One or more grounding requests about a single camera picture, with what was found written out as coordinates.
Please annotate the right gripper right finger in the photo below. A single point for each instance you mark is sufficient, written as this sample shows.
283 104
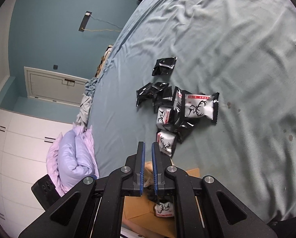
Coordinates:
160 162

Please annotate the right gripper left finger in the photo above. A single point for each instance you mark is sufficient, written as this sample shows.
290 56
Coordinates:
133 173

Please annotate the large silver deer packet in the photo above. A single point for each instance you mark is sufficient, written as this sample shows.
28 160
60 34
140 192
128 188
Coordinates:
201 105

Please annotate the black snack packet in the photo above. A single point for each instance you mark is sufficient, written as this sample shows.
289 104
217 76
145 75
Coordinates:
144 93
164 66
162 95

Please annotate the crumpled brown paper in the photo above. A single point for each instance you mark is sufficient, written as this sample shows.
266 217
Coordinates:
148 175

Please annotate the cardboard box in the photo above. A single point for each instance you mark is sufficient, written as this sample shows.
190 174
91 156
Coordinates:
139 217

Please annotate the lilac pillow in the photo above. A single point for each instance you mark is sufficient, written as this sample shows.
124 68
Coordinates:
71 158

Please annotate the white wardrobe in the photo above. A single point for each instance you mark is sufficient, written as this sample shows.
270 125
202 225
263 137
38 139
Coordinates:
24 143

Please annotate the white door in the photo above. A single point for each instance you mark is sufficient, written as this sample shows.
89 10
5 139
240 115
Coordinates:
54 87

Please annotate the teal bed sheet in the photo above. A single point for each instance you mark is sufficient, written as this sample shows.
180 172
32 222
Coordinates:
243 49

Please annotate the black wall strip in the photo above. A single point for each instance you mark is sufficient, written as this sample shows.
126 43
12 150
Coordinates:
85 21

